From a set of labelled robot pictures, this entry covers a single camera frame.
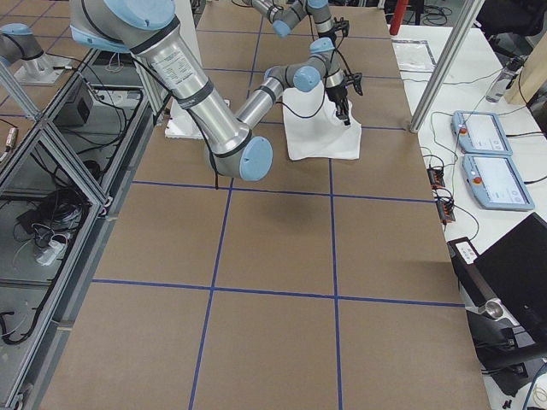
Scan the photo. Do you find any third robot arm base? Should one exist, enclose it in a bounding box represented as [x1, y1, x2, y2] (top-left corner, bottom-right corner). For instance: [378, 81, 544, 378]
[1, 23, 72, 85]

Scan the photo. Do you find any black laptop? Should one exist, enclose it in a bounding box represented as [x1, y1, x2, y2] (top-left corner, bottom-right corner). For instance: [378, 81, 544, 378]
[475, 213, 546, 342]

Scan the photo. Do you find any lower blue teach pendant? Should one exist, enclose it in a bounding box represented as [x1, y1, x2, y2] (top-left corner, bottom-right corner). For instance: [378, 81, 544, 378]
[462, 154, 535, 211]

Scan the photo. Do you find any clear plastic bag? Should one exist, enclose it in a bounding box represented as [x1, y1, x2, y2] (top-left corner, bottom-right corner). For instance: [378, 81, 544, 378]
[392, 39, 436, 73]

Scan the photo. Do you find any black box white label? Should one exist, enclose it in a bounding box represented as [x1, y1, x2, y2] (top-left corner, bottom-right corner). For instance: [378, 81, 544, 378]
[447, 237, 497, 307]

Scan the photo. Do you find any upper blue teach pendant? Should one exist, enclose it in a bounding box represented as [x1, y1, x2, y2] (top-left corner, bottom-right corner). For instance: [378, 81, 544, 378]
[451, 110, 513, 156]

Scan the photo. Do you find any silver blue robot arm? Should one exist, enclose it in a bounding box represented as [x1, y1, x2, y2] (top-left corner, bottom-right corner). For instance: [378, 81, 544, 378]
[69, 1, 362, 181]
[244, 0, 336, 42]

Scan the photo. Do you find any white long-sleeve printed shirt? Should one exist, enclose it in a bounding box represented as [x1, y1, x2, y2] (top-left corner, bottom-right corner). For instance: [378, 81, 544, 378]
[282, 85, 362, 161]

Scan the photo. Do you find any silver metal cup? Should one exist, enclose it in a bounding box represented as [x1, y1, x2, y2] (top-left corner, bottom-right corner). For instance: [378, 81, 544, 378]
[480, 300, 504, 320]

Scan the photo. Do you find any white central mounting pedestal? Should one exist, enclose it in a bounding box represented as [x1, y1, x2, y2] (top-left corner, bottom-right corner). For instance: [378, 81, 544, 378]
[164, 0, 232, 141]

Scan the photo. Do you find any red cylinder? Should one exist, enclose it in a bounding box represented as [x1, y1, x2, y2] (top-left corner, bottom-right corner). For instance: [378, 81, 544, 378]
[389, 0, 409, 36]

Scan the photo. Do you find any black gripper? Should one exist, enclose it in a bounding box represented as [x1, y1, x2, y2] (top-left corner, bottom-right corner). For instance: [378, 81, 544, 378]
[326, 80, 351, 126]

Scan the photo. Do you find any blue teach pendant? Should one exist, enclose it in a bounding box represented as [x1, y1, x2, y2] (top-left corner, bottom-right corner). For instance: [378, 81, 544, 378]
[451, 110, 513, 156]
[462, 154, 535, 211]

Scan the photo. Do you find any water bottle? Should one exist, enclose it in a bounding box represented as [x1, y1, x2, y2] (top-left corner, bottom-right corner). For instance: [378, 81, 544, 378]
[485, 56, 525, 103]

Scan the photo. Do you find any aluminium frame post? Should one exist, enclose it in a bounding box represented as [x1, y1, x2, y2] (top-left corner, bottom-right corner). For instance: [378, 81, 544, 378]
[409, 0, 485, 133]

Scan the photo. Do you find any white power strip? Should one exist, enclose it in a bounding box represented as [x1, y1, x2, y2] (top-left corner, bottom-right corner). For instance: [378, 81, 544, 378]
[36, 237, 68, 266]

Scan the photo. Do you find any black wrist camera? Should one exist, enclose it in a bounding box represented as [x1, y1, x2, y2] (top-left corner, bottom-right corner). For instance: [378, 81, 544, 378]
[344, 72, 363, 96]
[332, 17, 350, 38]

